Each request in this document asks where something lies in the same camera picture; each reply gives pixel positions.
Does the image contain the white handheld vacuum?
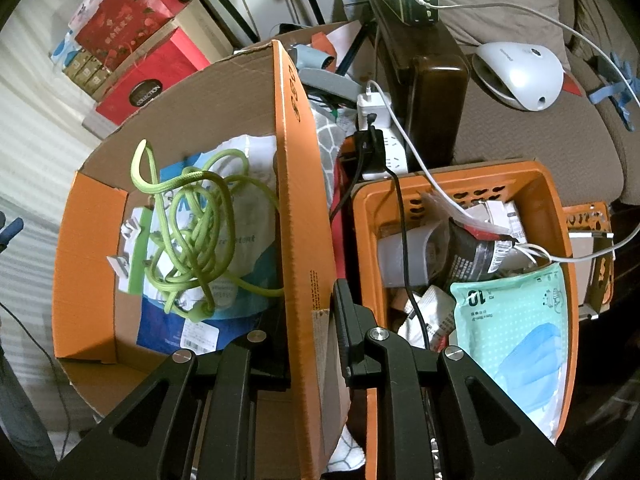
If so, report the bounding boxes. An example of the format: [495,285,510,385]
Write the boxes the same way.
[472,42,568,111]

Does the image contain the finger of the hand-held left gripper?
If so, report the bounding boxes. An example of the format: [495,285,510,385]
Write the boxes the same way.
[0,212,24,249]

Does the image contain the blue glove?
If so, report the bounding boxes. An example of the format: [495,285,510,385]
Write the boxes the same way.
[587,50,640,133]

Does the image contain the large orange plastic basket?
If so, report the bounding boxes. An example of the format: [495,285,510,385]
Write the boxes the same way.
[350,160,580,480]

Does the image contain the brown sofa with wooden armrest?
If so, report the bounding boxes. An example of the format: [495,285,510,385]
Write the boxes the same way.
[350,0,640,211]

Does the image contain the grey curved plastic part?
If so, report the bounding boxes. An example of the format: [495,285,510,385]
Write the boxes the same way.
[297,67,363,104]

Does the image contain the white foil sachet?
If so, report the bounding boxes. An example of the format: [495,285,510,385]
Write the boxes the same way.
[400,285,458,348]

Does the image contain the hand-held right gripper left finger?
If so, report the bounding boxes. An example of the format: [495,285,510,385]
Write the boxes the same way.
[50,310,293,480]

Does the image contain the grey white patterned cloth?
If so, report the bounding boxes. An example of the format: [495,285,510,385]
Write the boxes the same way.
[315,110,349,206]

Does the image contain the black charger cable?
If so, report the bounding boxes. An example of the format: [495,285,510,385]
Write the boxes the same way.
[382,160,432,347]

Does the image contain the green packet of blue masks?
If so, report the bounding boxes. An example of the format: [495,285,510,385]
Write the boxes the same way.
[450,262,571,446]

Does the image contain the white charger plug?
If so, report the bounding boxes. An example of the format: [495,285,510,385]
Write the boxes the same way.
[356,92,393,128]

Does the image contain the white charger cable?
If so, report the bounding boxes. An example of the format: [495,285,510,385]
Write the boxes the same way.
[365,80,551,267]

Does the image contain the white power strip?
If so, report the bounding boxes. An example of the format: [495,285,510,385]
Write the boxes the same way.
[357,127,408,181]

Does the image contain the orange cardboard box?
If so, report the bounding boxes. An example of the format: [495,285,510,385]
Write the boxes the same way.
[52,39,353,480]

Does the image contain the plain brown cardboard box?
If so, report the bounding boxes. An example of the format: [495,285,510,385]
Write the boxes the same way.
[235,20,376,63]

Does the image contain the person's grey trousers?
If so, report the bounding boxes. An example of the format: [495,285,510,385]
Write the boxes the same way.
[0,350,56,480]

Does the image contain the thin black cable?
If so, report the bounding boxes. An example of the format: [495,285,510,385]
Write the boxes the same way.
[0,302,71,441]

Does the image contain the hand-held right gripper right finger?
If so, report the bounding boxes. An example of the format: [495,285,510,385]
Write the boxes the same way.
[332,279,576,480]

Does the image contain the small orange plastic basket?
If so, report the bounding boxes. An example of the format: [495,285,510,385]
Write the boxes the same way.
[562,201,616,318]

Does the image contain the white blue face mask packet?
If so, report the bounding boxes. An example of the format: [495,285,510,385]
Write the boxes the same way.
[139,134,280,351]

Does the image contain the green braided rope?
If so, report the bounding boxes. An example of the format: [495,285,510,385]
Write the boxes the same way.
[131,140,286,321]

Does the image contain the black charger plug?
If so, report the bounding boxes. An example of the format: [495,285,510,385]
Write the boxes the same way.
[354,129,386,168]

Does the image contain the white printed tissue pack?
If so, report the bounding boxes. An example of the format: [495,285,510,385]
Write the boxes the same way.
[67,0,114,29]

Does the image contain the long white lamp cable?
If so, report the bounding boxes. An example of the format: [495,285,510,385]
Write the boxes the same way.
[422,0,640,263]

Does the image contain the grey blue hair dryer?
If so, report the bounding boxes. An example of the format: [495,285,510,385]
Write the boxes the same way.
[292,44,337,72]

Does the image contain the translucent plastic cup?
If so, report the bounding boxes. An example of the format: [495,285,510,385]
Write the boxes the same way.
[376,222,451,288]

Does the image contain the gold brown small boxes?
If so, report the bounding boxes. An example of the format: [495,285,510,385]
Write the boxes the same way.
[62,50,112,101]

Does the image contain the green white plug package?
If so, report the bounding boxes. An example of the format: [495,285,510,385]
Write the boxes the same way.
[107,207,157,297]

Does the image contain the black tripod legs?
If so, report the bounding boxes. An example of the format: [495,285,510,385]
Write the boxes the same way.
[200,0,326,44]

